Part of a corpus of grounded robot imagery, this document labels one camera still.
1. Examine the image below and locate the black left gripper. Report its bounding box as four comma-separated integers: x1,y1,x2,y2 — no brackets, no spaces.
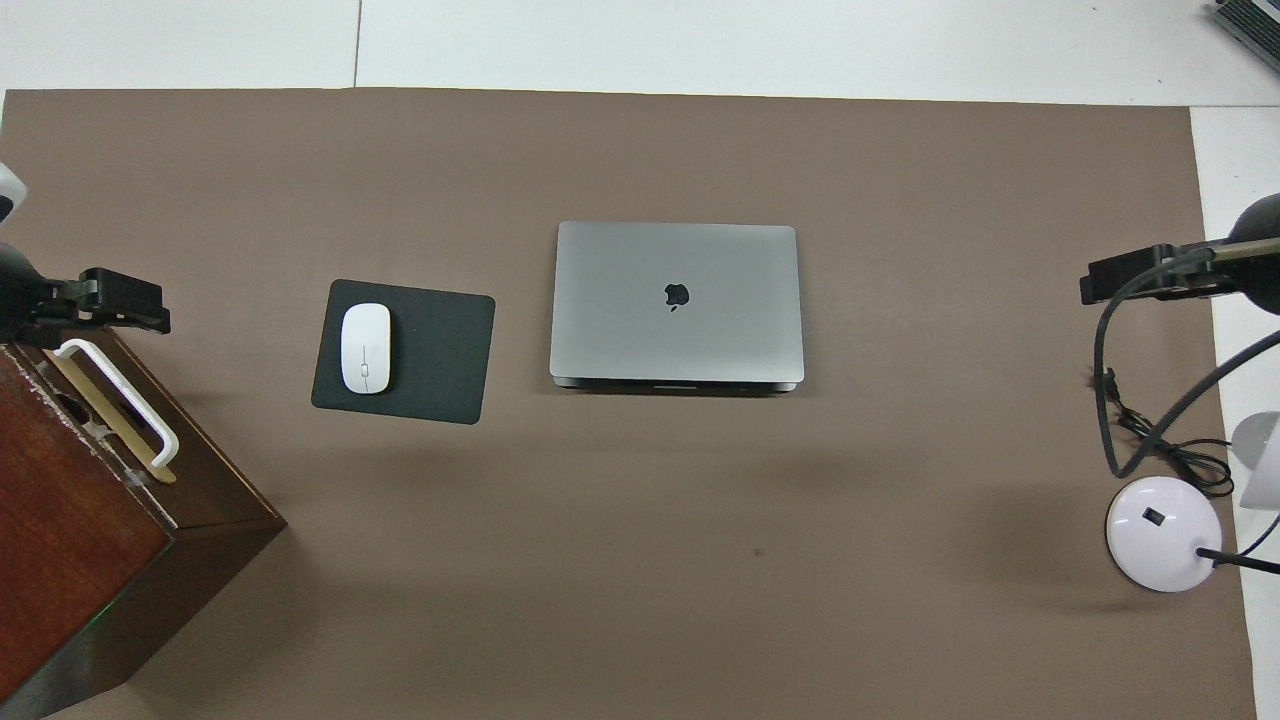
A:
0,240,172,346

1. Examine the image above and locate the white box handle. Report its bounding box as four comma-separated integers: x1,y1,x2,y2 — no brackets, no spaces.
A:
52,339,180,469

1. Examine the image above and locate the black lamp power cable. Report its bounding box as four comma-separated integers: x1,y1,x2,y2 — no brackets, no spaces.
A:
1085,365,1236,498

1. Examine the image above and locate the black mouse pad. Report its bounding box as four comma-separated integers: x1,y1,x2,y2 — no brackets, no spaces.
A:
312,279,497,426

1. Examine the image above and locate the brown table mat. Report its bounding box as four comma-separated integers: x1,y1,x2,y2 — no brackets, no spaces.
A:
0,88,1259,720

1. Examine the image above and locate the grey aluminium laptop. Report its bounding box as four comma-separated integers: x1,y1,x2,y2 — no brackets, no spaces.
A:
548,221,806,394

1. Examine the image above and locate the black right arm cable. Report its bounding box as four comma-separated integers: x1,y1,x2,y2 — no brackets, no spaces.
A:
1093,238,1280,481

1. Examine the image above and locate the grey ribbed device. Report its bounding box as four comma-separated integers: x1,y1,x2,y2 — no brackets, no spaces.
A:
1207,0,1280,76

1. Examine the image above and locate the dark brown wooden box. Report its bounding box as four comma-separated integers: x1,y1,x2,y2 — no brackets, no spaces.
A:
0,325,289,716

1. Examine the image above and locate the white computer mouse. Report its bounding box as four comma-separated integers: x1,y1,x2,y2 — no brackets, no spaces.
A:
340,303,392,395

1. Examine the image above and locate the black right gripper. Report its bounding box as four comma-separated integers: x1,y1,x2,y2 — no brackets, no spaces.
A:
1080,195,1280,316

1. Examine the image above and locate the white desk lamp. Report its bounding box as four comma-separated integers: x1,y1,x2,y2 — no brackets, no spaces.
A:
1105,410,1280,593

